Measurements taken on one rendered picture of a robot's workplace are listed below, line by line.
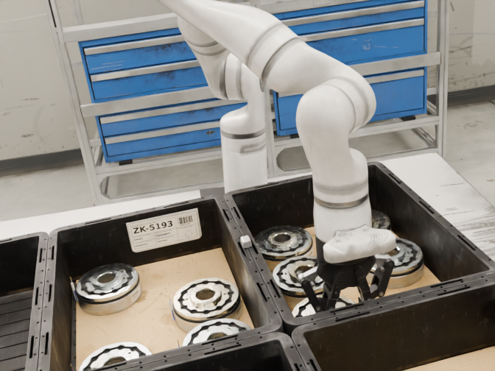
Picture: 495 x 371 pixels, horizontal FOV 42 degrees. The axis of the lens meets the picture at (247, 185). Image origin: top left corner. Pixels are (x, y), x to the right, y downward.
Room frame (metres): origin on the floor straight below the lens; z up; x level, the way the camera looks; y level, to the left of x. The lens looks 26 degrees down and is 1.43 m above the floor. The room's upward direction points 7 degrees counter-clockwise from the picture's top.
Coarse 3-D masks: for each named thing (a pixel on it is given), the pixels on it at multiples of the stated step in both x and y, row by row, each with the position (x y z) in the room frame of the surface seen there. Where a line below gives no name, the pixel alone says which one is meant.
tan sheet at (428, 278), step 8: (312, 232) 1.01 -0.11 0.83; (392, 232) 0.97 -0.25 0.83; (272, 272) 0.89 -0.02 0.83; (424, 272) 0.84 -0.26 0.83; (424, 280) 0.82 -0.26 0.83; (432, 280) 0.82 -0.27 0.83; (352, 288) 0.82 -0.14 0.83; (400, 288) 0.81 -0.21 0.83; (408, 288) 0.80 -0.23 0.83; (416, 288) 0.80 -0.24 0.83; (344, 296) 0.80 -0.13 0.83; (352, 296) 0.80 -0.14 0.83; (384, 296) 0.79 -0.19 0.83
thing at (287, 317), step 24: (384, 168) 1.03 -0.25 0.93; (240, 192) 1.01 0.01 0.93; (408, 192) 0.93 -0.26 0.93; (240, 216) 0.92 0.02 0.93; (432, 216) 0.84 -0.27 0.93; (456, 240) 0.77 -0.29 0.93; (264, 264) 0.77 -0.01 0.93; (432, 288) 0.66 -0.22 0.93; (288, 312) 0.65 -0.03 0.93; (336, 312) 0.64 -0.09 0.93
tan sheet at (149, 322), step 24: (168, 264) 0.96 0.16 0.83; (192, 264) 0.95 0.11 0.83; (216, 264) 0.94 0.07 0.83; (144, 288) 0.90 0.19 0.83; (168, 288) 0.89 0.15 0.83; (120, 312) 0.84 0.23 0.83; (144, 312) 0.83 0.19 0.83; (168, 312) 0.82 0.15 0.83; (96, 336) 0.78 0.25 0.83; (120, 336) 0.77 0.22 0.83; (144, 336) 0.77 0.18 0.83; (168, 336) 0.76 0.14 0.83
